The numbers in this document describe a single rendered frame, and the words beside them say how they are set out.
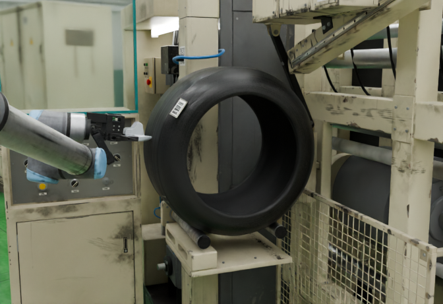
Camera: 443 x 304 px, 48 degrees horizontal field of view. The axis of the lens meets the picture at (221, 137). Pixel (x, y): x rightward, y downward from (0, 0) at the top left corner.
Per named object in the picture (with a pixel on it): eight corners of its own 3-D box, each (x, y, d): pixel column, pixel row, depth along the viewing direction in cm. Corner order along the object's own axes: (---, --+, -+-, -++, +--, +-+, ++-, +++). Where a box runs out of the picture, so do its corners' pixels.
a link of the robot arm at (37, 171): (55, 181, 141) (59, 139, 143) (18, 182, 142) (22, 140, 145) (70, 184, 150) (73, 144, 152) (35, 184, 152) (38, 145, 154)
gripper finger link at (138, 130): (155, 124, 158) (126, 121, 155) (153, 142, 159) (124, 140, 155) (152, 122, 161) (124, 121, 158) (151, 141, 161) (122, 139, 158)
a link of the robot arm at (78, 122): (69, 143, 148) (67, 139, 157) (86, 144, 150) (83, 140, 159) (71, 113, 147) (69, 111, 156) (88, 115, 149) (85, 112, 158)
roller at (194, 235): (174, 206, 192) (184, 210, 194) (169, 215, 192) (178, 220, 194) (202, 234, 160) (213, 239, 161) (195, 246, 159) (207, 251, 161)
